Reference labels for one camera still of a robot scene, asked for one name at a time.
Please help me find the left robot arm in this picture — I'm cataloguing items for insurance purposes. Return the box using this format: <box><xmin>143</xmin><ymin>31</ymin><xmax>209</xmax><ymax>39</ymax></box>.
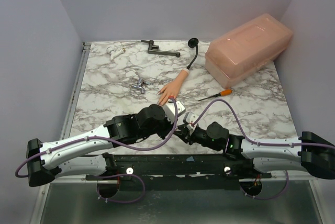
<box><xmin>27</xmin><ymin>102</ymin><xmax>185</xmax><ymax>187</ymax></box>

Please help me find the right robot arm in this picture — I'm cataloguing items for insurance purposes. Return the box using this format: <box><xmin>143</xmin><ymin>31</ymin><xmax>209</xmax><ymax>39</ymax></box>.
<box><xmin>174</xmin><ymin>122</ymin><xmax>334</xmax><ymax>180</ymax></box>

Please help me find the mannequin practice hand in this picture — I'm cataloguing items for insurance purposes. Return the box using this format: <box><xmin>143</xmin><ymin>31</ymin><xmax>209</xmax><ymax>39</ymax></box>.
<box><xmin>158</xmin><ymin>68</ymin><xmax>189</xmax><ymax>106</ymax></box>

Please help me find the chrome faucet tap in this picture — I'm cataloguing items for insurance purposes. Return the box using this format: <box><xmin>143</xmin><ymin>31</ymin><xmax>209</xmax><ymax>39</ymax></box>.
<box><xmin>130</xmin><ymin>78</ymin><xmax>151</xmax><ymax>94</ymax></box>

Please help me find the pink plastic storage box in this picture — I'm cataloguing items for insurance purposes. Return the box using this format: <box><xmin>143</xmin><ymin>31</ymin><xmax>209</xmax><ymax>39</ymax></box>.
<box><xmin>205</xmin><ymin>14</ymin><xmax>293</xmax><ymax>89</ymax></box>

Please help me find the black flexible stand with base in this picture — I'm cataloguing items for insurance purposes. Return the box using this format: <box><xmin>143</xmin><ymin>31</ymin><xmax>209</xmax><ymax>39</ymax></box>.
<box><xmin>186</xmin><ymin>37</ymin><xmax>199</xmax><ymax>70</ymax></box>

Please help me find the white plastic faucet tap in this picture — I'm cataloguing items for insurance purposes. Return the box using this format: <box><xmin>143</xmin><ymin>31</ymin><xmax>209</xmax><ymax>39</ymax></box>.
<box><xmin>106</xmin><ymin>47</ymin><xmax>126</xmax><ymax>61</ymax></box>

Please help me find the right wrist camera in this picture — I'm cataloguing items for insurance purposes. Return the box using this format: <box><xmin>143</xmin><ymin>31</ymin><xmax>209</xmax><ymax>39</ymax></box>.
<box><xmin>183</xmin><ymin>112</ymin><xmax>198</xmax><ymax>130</ymax></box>

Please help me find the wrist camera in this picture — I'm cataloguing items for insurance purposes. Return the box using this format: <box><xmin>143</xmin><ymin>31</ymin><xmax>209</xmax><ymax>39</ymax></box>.
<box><xmin>162</xmin><ymin>101</ymin><xmax>186</xmax><ymax>123</ymax></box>
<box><xmin>183</xmin><ymin>112</ymin><xmax>198</xmax><ymax>130</ymax></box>

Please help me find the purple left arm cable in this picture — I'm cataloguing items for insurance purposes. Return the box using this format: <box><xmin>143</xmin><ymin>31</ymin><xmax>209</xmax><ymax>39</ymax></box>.
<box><xmin>14</xmin><ymin>97</ymin><xmax>180</xmax><ymax>204</ymax></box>

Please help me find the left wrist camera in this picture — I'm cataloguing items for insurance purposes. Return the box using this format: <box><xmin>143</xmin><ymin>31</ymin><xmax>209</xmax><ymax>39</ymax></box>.
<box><xmin>162</xmin><ymin>101</ymin><xmax>186</xmax><ymax>123</ymax></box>

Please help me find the black mounting rail base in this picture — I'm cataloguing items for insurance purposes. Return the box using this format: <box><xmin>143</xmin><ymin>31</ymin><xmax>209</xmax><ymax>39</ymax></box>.
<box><xmin>86</xmin><ymin>154</ymin><xmax>271</xmax><ymax>193</ymax></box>

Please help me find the orange handled screwdriver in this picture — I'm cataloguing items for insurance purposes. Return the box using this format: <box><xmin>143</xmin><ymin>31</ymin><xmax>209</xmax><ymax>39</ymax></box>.
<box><xmin>198</xmin><ymin>89</ymin><xmax>233</xmax><ymax>102</ymax></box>

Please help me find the dark bronze faucet handle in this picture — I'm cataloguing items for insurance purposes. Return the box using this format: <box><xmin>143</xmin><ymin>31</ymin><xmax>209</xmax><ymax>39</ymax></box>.
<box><xmin>141</xmin><ymin>39</ymin><xmax>181</xmax><ymax>58</ymax></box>

